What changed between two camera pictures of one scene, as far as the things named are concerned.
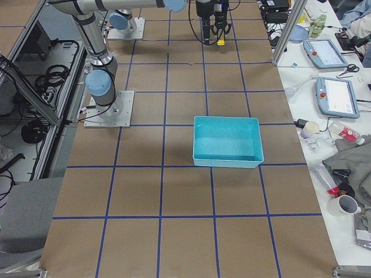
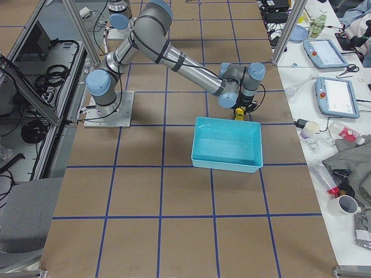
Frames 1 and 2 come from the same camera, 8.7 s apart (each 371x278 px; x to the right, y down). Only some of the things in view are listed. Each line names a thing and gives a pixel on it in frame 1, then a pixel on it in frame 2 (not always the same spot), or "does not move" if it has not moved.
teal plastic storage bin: [227, 142] does not move
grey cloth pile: [356, 157] does not move
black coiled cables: [34, 131] does not move
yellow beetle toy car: [221, 41] -> [239, 113]
